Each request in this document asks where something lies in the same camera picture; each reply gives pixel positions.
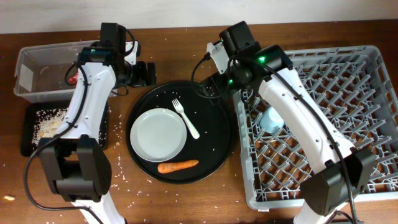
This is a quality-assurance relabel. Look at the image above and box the white plastic fork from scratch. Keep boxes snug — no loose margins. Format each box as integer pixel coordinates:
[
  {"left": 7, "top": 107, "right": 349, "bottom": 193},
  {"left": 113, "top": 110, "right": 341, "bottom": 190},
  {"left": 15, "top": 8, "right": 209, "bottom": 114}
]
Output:
[{"left": 172, "top": 99, "right": 200, "bottom": 139}]

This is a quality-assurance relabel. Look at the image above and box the blue cup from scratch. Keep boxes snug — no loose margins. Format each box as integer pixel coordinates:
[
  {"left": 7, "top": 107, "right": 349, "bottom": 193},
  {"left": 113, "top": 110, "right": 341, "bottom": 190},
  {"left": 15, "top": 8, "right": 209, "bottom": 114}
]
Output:
[{"left": 259, "top": 106, "right": 285, "bottom": 134}]

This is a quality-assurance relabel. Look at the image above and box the light grey plate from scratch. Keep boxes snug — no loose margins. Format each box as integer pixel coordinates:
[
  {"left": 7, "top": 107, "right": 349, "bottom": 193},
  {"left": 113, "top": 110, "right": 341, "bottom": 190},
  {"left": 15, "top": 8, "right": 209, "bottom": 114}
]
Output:
[{"left": 129, "top": 108, "right": 187, "bottom": 162}]

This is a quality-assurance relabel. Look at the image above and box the red snack wrapper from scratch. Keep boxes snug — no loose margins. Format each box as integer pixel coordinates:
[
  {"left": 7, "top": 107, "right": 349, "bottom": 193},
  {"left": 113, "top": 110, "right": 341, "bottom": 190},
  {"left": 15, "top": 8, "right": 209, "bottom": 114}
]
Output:
[{"left": 67, "top": 73, "right": 78, "bottom": 85}]

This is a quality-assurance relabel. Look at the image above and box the orange carrot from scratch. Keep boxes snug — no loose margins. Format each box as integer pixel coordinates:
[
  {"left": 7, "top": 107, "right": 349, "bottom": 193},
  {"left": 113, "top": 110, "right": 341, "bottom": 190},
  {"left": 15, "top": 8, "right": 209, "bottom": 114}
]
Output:
[{"left": 157, "top": 160, "right": 199, "bottom": 174}]

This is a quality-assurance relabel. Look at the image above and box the rice and peanut waste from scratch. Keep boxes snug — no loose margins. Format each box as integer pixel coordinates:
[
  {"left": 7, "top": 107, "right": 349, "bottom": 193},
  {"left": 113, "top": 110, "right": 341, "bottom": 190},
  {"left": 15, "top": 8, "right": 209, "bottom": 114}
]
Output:
[{"left": 31, "top": 108, "right": 105, "bottom": 147}]

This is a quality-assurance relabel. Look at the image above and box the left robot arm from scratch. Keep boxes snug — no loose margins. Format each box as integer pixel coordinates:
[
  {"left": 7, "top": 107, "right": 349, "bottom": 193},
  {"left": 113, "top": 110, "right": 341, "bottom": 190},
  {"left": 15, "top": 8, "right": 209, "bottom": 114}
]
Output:
[{"left": 29, "top": 22, "right": 156, "bottom": 223}]

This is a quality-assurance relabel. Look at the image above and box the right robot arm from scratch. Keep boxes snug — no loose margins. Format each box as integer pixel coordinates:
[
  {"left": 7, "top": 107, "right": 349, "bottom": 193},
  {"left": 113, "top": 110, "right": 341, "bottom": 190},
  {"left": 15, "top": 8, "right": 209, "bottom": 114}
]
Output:
[{"left": 203, "top": 21, "right": 376, "bottom": 223}]

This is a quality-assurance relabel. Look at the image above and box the grey dishwasher rack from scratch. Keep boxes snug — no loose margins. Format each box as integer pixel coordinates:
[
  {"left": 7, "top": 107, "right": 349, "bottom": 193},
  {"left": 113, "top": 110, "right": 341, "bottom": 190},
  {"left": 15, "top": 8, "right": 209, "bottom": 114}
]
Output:
[{"left": 233, "top": 45, "right": 397, "bottom": 212}]

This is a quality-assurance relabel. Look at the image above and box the round black tray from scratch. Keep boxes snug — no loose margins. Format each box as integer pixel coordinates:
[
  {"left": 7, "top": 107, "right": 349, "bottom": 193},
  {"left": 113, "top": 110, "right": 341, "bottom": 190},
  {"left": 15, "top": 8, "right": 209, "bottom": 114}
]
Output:
[{"left": 125, "top": 81, "right": 234, "bottom": 184}]

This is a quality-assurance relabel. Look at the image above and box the clear plastic bin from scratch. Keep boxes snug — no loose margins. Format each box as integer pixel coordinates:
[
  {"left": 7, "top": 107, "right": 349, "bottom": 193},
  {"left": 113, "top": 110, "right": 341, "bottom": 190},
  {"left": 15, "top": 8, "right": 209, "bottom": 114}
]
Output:
[{"left": 14, "top": 41, "right": 91, "bottom": 103}]

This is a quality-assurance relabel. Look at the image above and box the black rectangular tray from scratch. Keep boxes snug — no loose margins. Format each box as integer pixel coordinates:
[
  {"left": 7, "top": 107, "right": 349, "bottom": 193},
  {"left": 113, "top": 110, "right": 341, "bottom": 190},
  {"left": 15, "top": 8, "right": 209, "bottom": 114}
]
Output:
[{"left": 20, "top": 99, "right": 109, "bottom": 157}]

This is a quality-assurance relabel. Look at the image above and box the peanut on table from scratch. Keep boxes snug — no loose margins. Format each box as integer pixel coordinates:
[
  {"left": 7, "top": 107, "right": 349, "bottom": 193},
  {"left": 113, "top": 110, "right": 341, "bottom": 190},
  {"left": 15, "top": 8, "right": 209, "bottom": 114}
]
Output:
[{"left": 4, "top": 195, "right": 15, "bottom": 201}]

